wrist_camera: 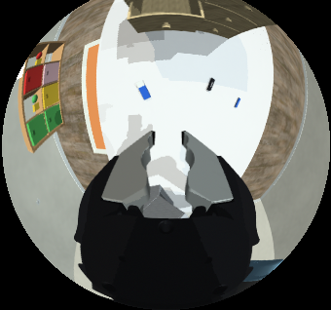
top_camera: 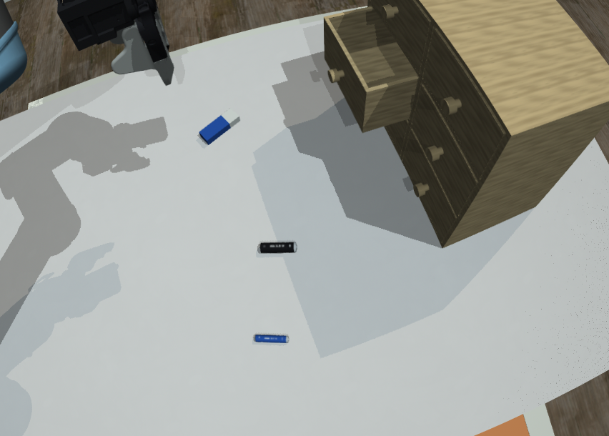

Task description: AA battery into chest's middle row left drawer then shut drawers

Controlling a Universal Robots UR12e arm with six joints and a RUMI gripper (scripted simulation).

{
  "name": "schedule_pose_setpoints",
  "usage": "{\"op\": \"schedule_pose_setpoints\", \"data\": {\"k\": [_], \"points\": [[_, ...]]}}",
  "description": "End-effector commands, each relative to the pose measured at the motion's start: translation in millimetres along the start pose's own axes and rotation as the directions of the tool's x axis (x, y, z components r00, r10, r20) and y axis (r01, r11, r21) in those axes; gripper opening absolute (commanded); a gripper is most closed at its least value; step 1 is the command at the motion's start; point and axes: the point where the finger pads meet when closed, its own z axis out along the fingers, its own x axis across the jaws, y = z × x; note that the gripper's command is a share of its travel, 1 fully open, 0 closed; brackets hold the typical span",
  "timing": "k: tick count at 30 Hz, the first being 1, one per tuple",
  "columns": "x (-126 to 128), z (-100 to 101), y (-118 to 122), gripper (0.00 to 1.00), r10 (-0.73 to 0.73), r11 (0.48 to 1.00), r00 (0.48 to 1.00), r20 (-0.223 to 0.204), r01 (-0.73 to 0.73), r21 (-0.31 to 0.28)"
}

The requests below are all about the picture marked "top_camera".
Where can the dark wooden drawer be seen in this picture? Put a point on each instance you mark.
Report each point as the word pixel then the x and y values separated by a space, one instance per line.
pixel 358 44
pixel 443 151
pixel 435 199
pixel 398 132
pixel 469 115
pixel 410 25

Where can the blue and white eraser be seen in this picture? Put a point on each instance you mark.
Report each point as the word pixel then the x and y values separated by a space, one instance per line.
pixel 219 126

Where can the brown wooden chest of drawers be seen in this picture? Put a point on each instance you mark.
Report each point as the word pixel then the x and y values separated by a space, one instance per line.
pixel 545 82

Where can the black aa battery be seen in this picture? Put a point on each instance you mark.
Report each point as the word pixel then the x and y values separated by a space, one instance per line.
pixel 278 247

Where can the blue battery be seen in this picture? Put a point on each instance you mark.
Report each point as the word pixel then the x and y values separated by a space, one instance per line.
pixel 272 338

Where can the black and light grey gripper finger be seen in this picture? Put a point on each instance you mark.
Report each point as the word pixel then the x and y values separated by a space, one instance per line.
pixel 157 16
pixel 140 56

